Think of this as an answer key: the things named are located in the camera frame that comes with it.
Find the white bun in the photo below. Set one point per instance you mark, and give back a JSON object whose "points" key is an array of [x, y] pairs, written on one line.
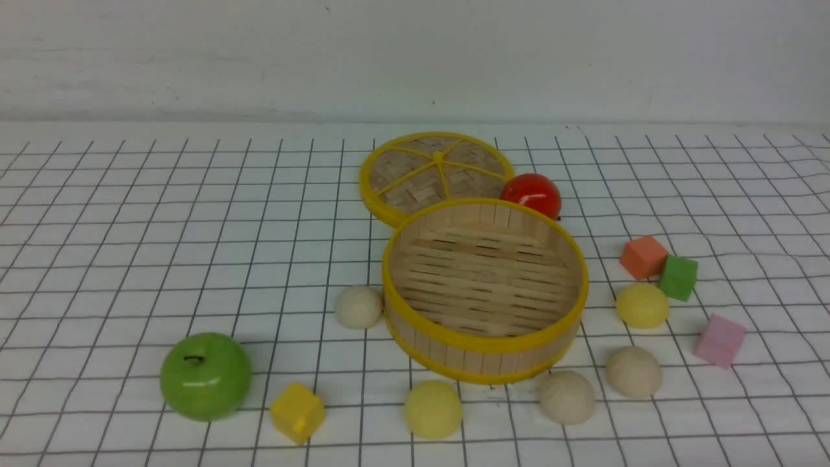
{"points": [[359, 307], [633, 372], [566, 397]]}

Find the yellow bun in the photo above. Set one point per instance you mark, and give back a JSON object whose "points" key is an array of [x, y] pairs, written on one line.
{"points": [[642, 306], [433, 410]]}

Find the woven bamboo steamer lid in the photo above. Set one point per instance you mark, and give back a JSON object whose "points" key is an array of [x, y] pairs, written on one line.
{"points": [[413, 172]]}

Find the bamboo steamer tray yellow rim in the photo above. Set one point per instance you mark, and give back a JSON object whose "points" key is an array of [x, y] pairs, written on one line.
{"points": [[483, 290]]}

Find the red tomato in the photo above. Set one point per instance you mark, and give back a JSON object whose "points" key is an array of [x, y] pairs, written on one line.
{"points": [[536, 192]]}

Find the yellow bun front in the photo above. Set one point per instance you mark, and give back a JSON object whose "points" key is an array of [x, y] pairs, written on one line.
{"points": [[433, 410]]}

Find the yellow cube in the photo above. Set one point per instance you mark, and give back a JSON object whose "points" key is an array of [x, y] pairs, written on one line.
{"points": [[297, 413]]}

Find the orange cube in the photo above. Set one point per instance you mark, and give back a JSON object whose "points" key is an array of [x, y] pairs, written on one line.
{"points": [[644, 258]]}

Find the white grid tablecloth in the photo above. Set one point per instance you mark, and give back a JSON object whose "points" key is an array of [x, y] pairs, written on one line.
{"points": [[120, 241]]}

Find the green apple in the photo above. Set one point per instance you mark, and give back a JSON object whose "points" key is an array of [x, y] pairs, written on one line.
{"points": [[206, 377]]}

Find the green cube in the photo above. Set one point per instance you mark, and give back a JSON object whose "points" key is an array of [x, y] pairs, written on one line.
{"points": [[678, 277]]}

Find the pink cube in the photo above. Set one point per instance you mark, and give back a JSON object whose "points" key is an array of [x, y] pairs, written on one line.
{"points": [[720, 342]]}

